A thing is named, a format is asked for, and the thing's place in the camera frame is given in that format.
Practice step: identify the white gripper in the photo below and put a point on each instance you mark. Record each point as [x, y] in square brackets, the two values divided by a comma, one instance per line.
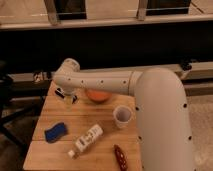
[68, 93]

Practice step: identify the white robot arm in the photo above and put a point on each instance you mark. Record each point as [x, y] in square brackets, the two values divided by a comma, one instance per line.
[162, 115]

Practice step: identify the white ceramic cup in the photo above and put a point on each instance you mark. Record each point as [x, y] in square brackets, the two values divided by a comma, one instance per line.
[122, 116]

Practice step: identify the orange bowl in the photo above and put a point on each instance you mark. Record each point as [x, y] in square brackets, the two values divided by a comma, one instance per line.
[97, 96]

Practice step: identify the blue sponge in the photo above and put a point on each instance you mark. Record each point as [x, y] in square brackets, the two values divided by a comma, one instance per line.
[55, 133]

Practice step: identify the small white black device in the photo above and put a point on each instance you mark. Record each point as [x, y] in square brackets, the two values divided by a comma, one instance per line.
[41, 76]

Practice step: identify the white plastic bottle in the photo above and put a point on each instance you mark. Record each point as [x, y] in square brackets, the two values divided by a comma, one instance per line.
[86, 140]

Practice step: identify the black office chair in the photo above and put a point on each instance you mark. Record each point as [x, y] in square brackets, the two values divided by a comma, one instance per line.
[5, 101]

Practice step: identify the red patterned pocket knife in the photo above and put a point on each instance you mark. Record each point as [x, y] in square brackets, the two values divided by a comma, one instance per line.
[120, 157]

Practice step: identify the black table clamp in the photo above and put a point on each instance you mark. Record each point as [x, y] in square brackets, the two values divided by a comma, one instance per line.
[185, 69]

